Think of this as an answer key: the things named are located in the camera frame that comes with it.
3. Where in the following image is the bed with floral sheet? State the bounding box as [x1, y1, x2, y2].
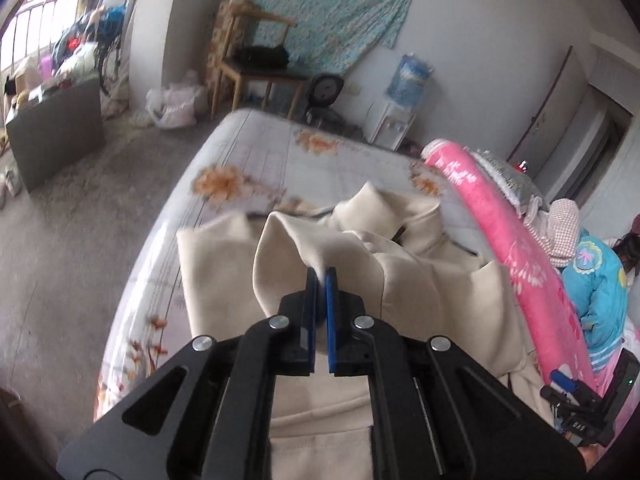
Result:
[93, 108, 494, 418]

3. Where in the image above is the light blue garment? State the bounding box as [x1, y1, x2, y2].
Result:
[561, 230, 628, 374]

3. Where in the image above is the black bag on chair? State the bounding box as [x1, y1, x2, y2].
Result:
[232, 46, 290, 70]

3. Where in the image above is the white plastic bag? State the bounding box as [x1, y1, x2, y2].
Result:
[144, 84, 207, 130]

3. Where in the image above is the blue water bottle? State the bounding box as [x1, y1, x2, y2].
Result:
[385, 54, 433, 108]

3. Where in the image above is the pink floral blanket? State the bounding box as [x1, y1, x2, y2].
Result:
[422, 139, 597, 389]

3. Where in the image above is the checked pink white cloth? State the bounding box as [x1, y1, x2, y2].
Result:
[523, 196, 580, 269]

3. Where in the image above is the cream zip-up jacket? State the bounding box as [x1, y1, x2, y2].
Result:
[177, 184, 551, 479]

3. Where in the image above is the grey patterned pillow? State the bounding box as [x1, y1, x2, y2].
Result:
[471, 151, 549, 218]

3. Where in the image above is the dark grey cabinet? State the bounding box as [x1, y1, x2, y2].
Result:
[6, 77, 105, 192]

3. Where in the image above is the white water dispenser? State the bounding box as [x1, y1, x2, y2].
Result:
[362, 100, 416, 152]

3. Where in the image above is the wooden chair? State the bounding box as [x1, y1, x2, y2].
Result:
[207, 0, 310, 120]

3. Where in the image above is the teal floral wall cloth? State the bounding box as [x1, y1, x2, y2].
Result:
[250, 0, 412, 75]

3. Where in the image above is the black round fan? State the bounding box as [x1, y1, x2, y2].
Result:
[306, 74, 345, 110]

